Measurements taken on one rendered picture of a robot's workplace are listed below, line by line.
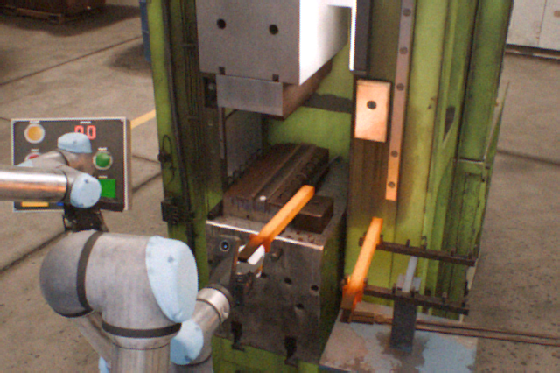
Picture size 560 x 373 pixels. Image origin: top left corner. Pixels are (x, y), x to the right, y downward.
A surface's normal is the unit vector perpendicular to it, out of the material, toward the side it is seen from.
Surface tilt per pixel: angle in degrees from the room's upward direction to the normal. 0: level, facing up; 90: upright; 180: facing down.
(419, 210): 90
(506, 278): 0
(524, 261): 0
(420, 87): 90
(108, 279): 62
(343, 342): 0
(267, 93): 90
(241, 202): 90
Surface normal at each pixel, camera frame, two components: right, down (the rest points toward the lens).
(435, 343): 0.00, -0.88
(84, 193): 0.79, 0.29
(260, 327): -0.38, 0.44
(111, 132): 0.04, -0.03
